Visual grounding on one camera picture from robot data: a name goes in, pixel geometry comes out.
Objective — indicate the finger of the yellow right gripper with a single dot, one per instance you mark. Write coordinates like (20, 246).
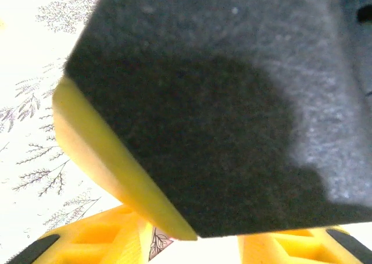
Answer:
(87, 136)

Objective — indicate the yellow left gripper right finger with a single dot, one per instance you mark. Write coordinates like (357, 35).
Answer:
(290, 249)

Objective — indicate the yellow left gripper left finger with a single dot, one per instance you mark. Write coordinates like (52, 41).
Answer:
(96, 243)

